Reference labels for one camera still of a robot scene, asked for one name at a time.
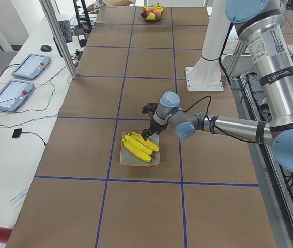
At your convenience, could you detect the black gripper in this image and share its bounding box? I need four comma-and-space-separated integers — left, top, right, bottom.
141, 103, 168, 141

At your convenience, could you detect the greenish yellow banana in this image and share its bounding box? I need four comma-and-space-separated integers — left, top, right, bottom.
124, 135, 153, 155

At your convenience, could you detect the red apple left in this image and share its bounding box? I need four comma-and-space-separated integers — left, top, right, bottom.
145, 6, 154, 12

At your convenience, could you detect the red apple right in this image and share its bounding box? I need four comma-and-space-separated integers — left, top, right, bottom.
153, 10, 162, 19

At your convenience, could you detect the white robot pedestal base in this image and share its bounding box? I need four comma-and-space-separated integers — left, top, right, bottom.
185, 0, 232, 92

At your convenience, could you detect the black computer mouse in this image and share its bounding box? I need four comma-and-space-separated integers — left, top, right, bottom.
40, 45, 52, 52

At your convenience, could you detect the green pear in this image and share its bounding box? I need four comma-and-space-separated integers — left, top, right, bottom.
146, 12, 156, 20

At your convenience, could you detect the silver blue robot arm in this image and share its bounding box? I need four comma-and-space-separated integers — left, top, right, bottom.
142, 1, 293, 173

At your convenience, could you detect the square blue plate orange rim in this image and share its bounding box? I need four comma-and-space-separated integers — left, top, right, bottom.
120, 131, 160, 166

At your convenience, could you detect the blue teach pendant far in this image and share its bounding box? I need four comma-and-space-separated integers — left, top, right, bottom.
11, 54, 51, 80

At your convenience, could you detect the black keyboard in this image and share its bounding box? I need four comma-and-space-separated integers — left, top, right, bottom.
58, 20, 73, 43

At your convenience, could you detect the blue teach pendant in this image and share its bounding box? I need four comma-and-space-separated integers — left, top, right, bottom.
0, 79, 34, 112
11, 54, 51, 80

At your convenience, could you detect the small black box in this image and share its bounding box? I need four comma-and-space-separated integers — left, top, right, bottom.
12, 128, 22, 138

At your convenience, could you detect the red apple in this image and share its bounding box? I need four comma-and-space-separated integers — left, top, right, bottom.
145, 6, 154, 12
153, 10, 162, 19

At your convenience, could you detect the aluminium frame post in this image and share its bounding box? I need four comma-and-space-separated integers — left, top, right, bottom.
40, 0, 77, 79

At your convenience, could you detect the yellow curved banana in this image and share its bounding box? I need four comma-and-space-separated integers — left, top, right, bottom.
128, 132, 160, 152

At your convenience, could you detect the blue teach pendant near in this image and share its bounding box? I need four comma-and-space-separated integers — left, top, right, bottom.
0, 79, 34, 112

